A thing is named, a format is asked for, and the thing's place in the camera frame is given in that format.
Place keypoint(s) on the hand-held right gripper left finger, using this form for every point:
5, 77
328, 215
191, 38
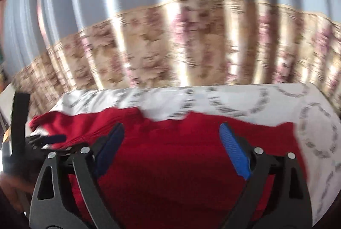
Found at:
112, 143

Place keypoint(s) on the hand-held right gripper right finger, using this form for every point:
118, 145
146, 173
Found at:
234, 151

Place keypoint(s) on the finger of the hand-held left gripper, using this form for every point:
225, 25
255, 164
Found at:
53, 140

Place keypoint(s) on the red knitted sweater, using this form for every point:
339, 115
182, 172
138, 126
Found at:
170, 165

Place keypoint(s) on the person's left hand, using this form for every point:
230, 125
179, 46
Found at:
13, 189

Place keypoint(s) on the white patterned bed sheet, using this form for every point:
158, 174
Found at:
239, 101

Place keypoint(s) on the blue and floral curtain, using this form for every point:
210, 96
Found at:
159, 45

